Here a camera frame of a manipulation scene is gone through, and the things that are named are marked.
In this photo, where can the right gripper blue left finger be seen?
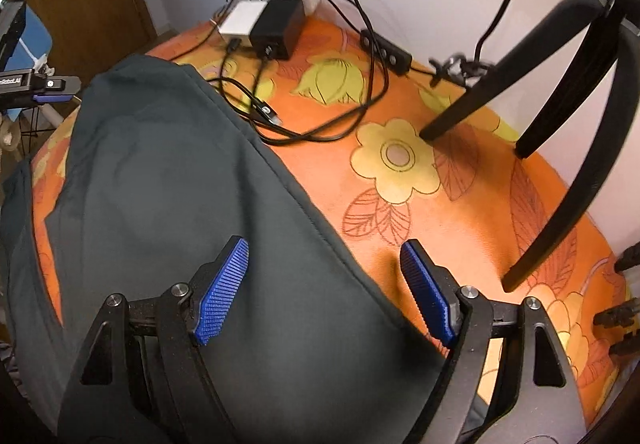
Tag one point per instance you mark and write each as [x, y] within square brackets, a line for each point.
[213, 290]

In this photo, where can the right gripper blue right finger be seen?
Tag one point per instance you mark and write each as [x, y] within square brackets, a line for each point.
[434, 290]

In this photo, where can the dark green pants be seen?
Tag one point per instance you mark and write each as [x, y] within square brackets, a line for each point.
[160, 173]

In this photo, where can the blue chair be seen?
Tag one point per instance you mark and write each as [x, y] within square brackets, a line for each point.
[34, 46]

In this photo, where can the tall silver tripod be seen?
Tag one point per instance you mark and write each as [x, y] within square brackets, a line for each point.
[625, 314]

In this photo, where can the orange floral bed cover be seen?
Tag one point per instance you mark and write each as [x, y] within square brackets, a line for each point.
[466, 197]

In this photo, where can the white charger adapter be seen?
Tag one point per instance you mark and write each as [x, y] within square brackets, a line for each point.
[236, 27]

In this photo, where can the black power adapter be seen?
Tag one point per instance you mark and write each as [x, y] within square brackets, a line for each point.
[276, 33]

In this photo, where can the small black tripod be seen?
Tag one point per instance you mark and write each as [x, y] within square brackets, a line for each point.
[610, 45]

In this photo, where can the black inline cable switch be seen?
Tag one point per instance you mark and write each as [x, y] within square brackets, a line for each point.
[396, 59]

